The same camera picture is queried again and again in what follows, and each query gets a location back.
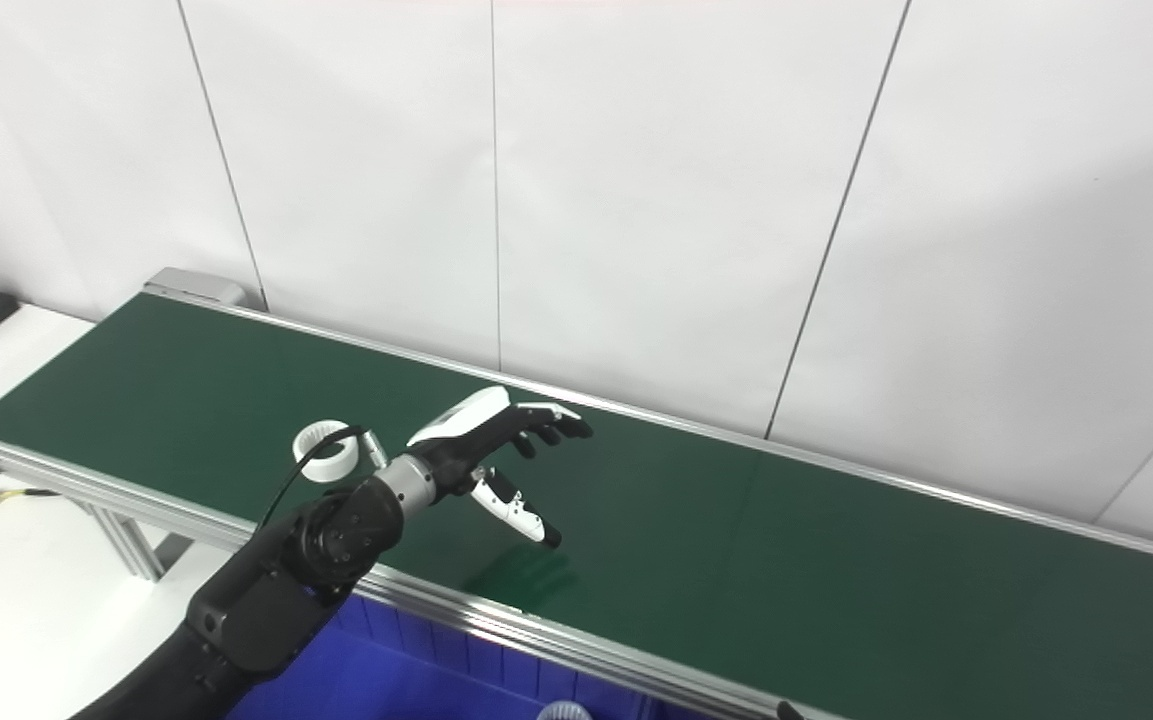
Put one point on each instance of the aluminium conveyor leg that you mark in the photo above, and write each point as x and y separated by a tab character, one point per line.
131	545

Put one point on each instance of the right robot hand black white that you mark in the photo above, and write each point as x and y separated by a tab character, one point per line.
788	712

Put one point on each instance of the green conveyor belt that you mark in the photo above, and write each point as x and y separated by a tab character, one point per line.
836	560
536	628

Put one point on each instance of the blue bin with white rings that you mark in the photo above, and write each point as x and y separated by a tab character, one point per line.
386	680

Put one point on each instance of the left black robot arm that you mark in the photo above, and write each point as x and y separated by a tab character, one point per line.
266	600

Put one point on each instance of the grey conveyor motor housing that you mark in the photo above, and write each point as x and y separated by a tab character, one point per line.
191	287

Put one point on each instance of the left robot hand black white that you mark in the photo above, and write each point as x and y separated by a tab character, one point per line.
466	430

